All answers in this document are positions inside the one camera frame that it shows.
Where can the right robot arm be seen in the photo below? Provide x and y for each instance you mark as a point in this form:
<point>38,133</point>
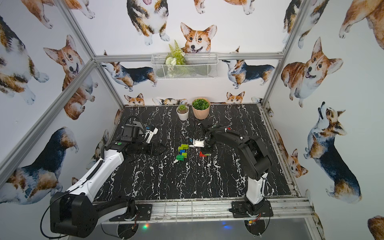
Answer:
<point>255,160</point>

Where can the small white plant pot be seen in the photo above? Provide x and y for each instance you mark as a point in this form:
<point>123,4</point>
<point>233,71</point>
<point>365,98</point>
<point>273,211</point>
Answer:
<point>183,112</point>

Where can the large beige plant pot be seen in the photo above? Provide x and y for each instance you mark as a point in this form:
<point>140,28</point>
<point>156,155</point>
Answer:
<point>201,108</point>

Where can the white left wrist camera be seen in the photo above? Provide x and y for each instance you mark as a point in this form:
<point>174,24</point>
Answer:
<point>150,132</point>

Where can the white wire basket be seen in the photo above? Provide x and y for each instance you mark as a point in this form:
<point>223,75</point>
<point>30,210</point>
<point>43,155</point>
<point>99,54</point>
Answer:
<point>189,66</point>

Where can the green fern plant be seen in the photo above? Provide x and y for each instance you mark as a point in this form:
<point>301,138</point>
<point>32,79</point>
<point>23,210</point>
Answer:
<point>176,55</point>

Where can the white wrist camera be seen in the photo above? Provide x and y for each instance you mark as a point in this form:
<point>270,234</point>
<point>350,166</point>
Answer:
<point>199,143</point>
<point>150,132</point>

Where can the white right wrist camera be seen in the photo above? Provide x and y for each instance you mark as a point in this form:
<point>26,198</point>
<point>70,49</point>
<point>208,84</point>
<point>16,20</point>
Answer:
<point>199,143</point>

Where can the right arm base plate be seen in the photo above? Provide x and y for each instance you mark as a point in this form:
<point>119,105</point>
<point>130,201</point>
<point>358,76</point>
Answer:
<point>247,210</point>

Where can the dark green lego brick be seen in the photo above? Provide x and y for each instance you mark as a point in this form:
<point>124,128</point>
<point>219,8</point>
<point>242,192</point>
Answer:
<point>180,158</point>

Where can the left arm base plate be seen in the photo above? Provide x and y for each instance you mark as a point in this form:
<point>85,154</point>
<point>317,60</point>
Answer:
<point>140,212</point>

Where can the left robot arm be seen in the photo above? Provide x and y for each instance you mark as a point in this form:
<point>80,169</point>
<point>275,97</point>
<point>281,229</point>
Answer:
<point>74,212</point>

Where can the aluminium front rail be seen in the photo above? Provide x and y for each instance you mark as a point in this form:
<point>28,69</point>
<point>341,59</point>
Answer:
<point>178,211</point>

